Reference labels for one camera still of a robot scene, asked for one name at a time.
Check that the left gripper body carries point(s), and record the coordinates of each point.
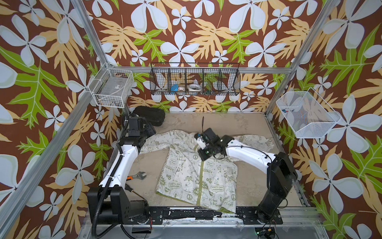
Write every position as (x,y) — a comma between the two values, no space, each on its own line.
(147,132)

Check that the orange handled wrench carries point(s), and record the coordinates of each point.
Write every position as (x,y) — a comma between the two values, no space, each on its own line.
(140,175)

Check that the black zippered case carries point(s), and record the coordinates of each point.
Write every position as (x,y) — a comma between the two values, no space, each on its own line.
(154,116)

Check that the white green printed jacket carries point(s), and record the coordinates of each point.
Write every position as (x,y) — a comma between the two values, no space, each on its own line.
(185,177)

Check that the black wire basket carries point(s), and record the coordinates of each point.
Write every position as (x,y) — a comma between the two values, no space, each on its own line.
(215,78)

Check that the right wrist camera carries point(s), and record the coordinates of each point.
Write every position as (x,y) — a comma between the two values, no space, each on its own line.
(206,138)

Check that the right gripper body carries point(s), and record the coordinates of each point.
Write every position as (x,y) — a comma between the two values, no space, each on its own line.
(206,151)

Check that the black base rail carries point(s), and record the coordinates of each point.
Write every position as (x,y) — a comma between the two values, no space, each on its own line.
(158,215)

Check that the white wire basket left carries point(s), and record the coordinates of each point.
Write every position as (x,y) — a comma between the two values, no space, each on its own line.
(111,87)

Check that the white mesh basket right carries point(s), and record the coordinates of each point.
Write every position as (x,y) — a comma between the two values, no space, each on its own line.
(307,113)

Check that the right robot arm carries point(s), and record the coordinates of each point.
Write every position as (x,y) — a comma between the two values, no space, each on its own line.
(277,167)

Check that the blue object in basket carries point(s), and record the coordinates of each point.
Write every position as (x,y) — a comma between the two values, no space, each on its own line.
(174,88)

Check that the white tape roll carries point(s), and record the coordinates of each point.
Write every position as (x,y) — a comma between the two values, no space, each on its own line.
(194,88)

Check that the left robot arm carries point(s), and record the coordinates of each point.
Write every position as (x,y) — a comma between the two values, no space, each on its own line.
(108,203)

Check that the small green circuit board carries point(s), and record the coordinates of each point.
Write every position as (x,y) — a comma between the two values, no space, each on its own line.
(266,234)

